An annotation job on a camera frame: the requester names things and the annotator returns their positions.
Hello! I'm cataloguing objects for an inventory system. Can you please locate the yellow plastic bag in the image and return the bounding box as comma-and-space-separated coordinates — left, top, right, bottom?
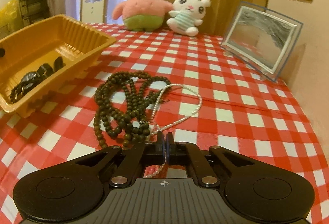
0, 0, 21, 39

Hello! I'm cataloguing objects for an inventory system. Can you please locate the white wooden chair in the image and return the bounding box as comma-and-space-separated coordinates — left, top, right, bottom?
80, 0, 108, 23

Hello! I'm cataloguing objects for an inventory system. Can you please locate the red white checkered tablecloth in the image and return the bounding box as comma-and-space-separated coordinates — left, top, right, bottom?
1, 24, 328, 223

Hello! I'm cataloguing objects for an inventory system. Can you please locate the framed sand art picture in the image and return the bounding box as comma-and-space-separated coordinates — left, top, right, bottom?
221, 2, 303, 82

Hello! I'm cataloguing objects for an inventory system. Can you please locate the white bunny plush toy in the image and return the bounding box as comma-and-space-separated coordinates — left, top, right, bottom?
166, 0, 211, 37

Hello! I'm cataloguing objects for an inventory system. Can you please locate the black wrist watch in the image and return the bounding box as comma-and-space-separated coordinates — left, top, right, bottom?
20, 57, 65, 95

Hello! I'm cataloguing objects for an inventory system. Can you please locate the yellow plastic tray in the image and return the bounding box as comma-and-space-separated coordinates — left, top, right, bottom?
1, 14, 116, 118

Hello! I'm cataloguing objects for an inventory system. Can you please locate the white pearl necklace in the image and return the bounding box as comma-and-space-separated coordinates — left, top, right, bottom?
142, 83, 204, 179

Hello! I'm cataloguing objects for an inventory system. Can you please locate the pink starfish plush toy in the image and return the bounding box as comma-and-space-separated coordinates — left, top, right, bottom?
111, 0, 173, 32

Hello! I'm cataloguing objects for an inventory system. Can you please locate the dark wooden bead necklace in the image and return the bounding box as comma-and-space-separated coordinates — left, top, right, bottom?
93, 70, 172, 150

